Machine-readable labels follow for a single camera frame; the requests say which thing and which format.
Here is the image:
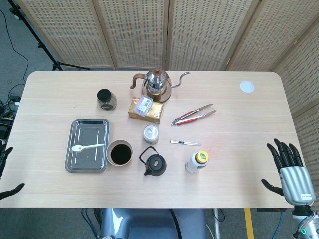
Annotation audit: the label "blue grey robot torso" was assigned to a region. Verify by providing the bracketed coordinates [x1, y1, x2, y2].
[99, 208, 208, 239]

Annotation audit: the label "steel gooseneck kettle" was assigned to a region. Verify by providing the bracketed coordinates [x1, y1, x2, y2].
[129, 67, 192, 97]

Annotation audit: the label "white plastic spoon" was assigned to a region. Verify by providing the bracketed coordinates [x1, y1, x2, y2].
[71, 143, 105, 153]

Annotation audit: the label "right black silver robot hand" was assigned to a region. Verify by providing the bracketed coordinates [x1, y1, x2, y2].
[261, 138, 316, 205]

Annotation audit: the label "clear toothpick container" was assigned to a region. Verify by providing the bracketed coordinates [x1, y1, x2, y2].
[143, 124, 160, 145]

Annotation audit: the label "black cast iron teapot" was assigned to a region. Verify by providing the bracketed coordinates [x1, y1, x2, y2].
[139, 146, 167, 177]

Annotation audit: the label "black tripod stand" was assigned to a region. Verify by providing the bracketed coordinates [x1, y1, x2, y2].
[6, 0, 90, 71]

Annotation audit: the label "gold cardboard box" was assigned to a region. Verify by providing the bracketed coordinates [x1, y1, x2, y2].
[128, 96, 165, 124]

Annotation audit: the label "white table leg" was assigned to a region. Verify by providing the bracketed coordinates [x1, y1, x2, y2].
[213, 208, 223, 239]

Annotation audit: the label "silver utility knife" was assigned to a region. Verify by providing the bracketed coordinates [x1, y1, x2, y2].
[170, 139, 201, 146]

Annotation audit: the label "steel tongs with red handles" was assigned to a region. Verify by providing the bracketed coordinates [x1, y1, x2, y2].
[171, 103, 217, 126]

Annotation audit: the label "woven folding screen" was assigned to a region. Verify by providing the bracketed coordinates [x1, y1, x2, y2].
[270, 26, 319, 180]
[15, 0, 319, 73]

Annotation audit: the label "cup of dark coffee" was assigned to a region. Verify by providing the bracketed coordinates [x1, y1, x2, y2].
[106, 139, 134, 167]

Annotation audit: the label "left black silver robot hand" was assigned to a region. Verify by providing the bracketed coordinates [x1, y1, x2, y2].
[0, 139, 25, 201]

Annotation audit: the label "white drink bottle yellow cap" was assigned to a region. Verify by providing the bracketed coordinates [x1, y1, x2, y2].
[185, 150, 209, 174]

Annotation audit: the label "clear box with purple contents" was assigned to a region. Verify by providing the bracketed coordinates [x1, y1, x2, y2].
[134, 94, 154, 118]

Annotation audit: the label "black floor cable bundle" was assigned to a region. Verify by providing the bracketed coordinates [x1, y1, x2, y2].
[0, 83, 25, 125]

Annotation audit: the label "glass jar with black lid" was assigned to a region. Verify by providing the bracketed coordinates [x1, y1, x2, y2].
[96, 89, 117, 111]

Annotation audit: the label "stainless steel rectangular tray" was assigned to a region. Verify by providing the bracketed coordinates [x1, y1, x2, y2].
[64, 119, 110, 173]

